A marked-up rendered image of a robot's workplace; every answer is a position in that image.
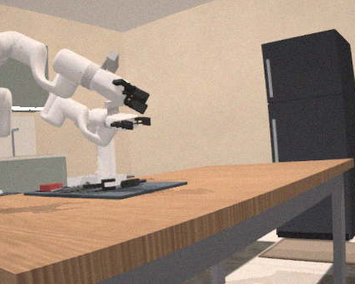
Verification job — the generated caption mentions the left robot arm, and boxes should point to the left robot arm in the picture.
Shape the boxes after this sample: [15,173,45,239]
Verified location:
[40,93,119,174]

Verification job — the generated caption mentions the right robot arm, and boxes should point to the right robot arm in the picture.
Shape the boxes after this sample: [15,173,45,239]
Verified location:
[0,32,119,138]

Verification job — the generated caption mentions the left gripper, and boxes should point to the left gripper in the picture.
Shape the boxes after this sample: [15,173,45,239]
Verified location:
[106,110,151,131]

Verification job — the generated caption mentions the red rectangular block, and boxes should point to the red rectangular block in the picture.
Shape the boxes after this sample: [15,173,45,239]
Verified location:
[40,184,62,191]

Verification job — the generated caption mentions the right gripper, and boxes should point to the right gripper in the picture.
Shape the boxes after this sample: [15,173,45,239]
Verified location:
[90,67,150,115]

